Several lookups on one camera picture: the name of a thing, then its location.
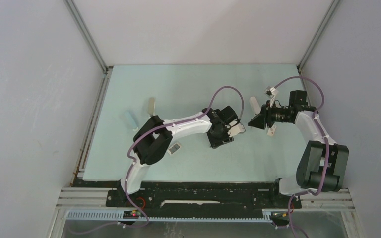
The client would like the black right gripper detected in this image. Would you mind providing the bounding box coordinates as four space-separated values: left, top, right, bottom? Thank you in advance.
248 100 292 130

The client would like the staple box tray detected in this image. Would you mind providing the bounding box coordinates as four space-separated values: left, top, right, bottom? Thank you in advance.
167 142 182 155

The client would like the beige stapler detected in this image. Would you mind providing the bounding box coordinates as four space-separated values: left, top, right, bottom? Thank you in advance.
147 97 155 117

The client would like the light blue white stapler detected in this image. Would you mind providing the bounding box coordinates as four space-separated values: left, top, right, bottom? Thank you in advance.
124 111 139 131

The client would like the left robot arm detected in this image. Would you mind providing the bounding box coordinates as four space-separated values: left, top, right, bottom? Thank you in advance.
118 106 245 207

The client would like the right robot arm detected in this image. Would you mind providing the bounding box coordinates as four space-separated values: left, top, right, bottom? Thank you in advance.
248 88 349 207

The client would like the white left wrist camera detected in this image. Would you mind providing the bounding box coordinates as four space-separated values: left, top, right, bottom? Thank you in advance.
227 120 246 137

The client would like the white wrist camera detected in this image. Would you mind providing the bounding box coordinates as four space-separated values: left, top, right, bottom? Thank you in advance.
264 87 278 108
227 120 246 137

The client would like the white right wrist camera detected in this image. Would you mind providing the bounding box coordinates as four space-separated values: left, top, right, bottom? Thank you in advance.
264 87 278 108

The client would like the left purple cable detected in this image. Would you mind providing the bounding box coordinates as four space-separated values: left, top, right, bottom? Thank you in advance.
125 86 245 236

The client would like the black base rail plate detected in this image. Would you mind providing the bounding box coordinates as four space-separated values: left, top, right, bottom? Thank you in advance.
106 181 302 218

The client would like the grey cable duct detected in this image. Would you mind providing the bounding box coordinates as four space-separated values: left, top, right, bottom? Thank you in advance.
65 209 271 223

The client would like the aluminium frame rail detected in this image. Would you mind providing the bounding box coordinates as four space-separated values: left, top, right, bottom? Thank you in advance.
63 0 109 74

